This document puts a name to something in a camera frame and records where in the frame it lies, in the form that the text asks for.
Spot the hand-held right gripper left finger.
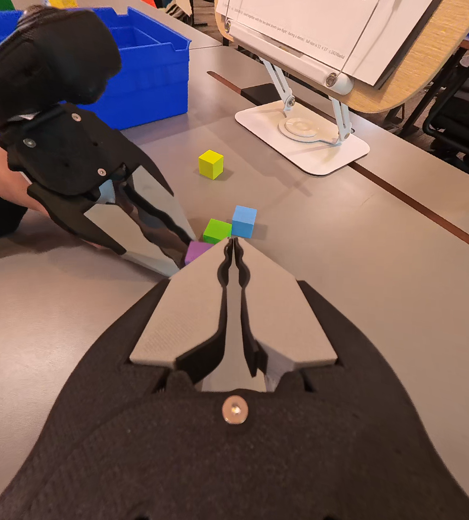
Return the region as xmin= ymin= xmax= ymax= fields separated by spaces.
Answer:
xmin=130 ymin=238 xmax=234 ymax=384

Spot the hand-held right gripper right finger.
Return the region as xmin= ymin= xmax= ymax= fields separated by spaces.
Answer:
xmin=234 ymin=238 xmax=338 ymax=393

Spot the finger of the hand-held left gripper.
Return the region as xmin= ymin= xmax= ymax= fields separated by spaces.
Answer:
xmin=121 ymin=164 xmax=198 ymax=247
xmin=83 ymin=181 xmax=187 ymax=278

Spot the yellow foam cube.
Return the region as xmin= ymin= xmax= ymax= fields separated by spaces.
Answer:
xmin=198 ymin=149 xmax=224 ymax=180

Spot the purple foam cube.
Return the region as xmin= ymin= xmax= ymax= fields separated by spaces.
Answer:
xmin=184 ymin=240 xmax=215 ymax=267

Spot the green foam cube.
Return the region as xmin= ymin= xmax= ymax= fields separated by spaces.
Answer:
xmin=203 ymin=219 xmax=232 ymax=245

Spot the blue foam cube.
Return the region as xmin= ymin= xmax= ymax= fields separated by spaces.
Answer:
xmin=231 ymin=205 xmax=258 ymax=238

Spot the blue plastic bin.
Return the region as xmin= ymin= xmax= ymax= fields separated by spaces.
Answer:
xmin=0 ymin=7 xmax=191 ymax=131

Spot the white document stand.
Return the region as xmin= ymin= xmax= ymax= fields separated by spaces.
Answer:
xmin=214 ymin=0 xmax=469 ymax=176

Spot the white paper sheet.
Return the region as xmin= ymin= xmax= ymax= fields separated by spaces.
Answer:
xmin=220 ymin=0 xmax=442 ymax=88

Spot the black office chair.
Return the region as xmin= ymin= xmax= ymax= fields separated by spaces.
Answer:
xmin=385 ymin=32 xmax=469 ymax=171

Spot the black desk cable flap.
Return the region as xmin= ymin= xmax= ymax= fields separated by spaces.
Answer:
xmin=240 ymin=83 xmax=286 ymax=105

